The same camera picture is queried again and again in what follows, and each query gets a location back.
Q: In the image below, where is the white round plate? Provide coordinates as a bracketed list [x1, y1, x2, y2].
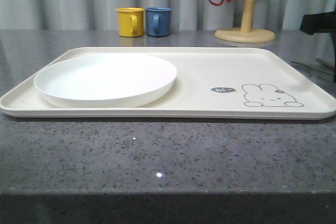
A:
[34, 53, 177, 108]

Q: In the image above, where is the wooden mug tree stand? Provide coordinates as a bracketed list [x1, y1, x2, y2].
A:
[214, 0, 275, 43]

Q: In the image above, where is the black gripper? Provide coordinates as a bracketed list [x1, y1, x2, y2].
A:
[300, 12, 336, 82]

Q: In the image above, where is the blue enamel mug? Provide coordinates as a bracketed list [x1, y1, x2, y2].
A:
[145, 7, 172, 37]

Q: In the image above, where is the cream rabbit serving tray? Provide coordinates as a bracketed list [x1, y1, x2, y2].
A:
[1, 47, 335, 120]

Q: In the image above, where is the yellow enamel mug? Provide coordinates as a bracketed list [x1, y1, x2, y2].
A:
[115, 7, 144, 37]

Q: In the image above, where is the grey pleated curtain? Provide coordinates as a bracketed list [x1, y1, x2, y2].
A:
[1, 0, 335, 31]

